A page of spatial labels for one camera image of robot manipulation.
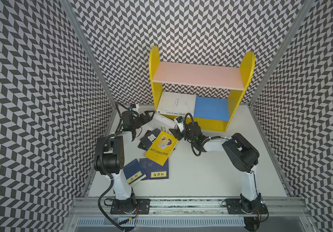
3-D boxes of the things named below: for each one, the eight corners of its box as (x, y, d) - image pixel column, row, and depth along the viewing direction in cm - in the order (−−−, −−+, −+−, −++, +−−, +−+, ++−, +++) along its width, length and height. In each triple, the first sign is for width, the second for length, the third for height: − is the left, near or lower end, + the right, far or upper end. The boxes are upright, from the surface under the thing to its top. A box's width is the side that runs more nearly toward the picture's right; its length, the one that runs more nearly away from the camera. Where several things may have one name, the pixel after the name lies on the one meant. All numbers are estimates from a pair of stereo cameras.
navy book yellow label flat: (137, 180, 82) (136, 178, 80) (140, 159, 90) (140, 158, 88) (168, 180, 82) (168, 179, 81) (169, 159, 90) (168, 158, 88)
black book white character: (138, 144, 96) (137, 142, 94) (151, 128, 105) (151, 125, 103) (147, 149, 94) (146, 147, 92) (160, 132, 103) (160, 129, 100)
